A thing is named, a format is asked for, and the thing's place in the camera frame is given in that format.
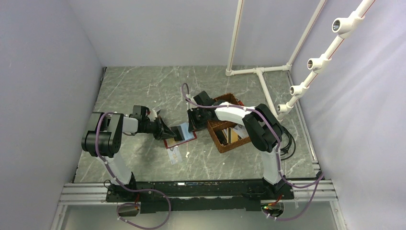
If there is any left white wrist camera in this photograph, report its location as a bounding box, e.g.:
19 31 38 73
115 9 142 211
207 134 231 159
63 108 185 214
148 107 161 121

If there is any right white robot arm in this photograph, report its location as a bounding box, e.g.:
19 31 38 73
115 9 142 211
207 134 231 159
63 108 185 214
182 91 283 199

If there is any white pvc pipe frame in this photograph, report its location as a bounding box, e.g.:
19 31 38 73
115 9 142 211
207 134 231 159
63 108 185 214
225 0 376 124

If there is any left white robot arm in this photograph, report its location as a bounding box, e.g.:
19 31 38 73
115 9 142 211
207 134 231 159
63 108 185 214
81 105 177 201

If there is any red leather card holder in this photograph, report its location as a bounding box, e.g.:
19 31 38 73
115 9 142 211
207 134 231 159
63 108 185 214
164 122 197 149

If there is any white card stack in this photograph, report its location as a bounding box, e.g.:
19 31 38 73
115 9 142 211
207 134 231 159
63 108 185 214
221 125 248 145

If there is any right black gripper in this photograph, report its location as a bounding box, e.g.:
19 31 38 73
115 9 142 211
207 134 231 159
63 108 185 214
187 107 208 133

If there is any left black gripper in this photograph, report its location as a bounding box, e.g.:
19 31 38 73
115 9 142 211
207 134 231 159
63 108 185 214
142 115 177 140

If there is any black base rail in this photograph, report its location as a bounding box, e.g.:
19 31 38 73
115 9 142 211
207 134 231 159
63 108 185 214
106 179 294 214

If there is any black cable bundle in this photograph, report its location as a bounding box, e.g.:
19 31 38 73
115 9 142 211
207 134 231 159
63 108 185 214
276 125 296 161

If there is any grey credit card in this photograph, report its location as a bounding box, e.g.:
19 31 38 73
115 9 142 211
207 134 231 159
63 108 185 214
170 126 185 141

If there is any brown woven basket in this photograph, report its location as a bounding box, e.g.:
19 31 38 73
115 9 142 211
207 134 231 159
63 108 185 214
206 92 253 154

